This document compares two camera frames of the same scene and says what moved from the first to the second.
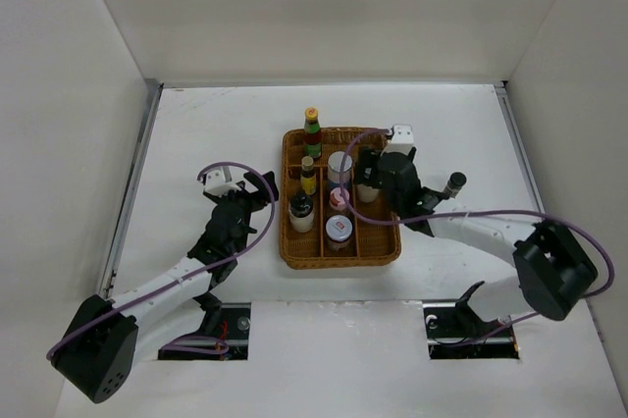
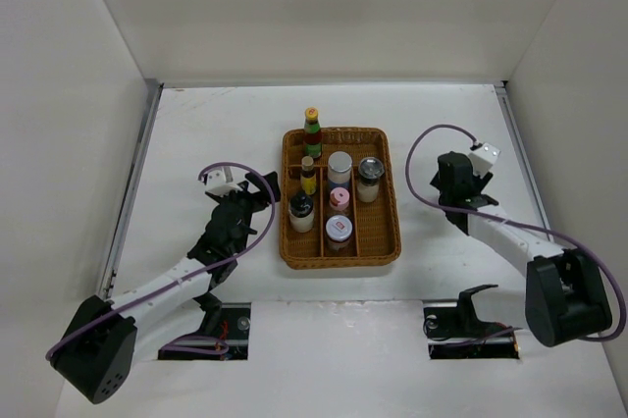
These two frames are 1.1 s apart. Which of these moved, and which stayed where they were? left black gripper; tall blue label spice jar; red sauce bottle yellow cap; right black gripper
Moved: right black gripper
Stayed: tall blue label spice jar; left black gripper; red sauce bottle yellow cap
